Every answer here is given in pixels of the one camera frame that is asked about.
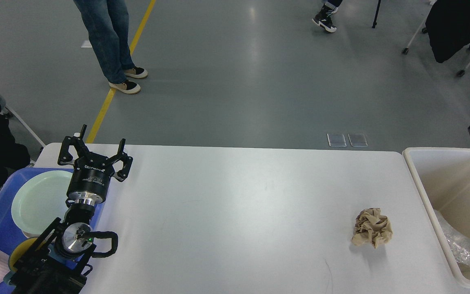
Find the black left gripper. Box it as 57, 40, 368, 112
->
57, 125, 133, 205

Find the light green plate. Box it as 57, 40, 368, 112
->
11, 170, 72, 235

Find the silver foil bag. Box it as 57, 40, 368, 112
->
434, 209, 470, 268

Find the brown paper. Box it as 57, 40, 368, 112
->
351, 208, 393, 249

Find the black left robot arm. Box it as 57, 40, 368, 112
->
5, 125, 133, 294

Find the beige plastic bin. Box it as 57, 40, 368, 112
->
403, 147, 470, 288

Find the pink plate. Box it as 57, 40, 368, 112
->
21, 230, 41, 238

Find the black jacket on chair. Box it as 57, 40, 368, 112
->
413, 0, 470, 63

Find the blue plastic tray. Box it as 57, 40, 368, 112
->
0, 168, 107, 294

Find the person in black and jeans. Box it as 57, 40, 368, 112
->
74, 0, 149, 94

